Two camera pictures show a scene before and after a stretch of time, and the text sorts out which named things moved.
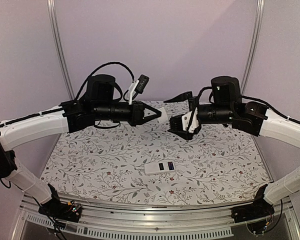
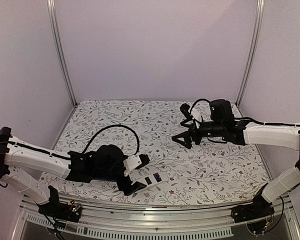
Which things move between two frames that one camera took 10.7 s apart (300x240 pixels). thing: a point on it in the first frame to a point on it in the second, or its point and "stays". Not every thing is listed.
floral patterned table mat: (145, 162) stays
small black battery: (170, 165) to (157, 176)
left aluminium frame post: (53, 15) stays
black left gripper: (138, 107) to (123, 187)
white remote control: (159, 167) to (149, 179)
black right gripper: (182, 97) to (186, 135)
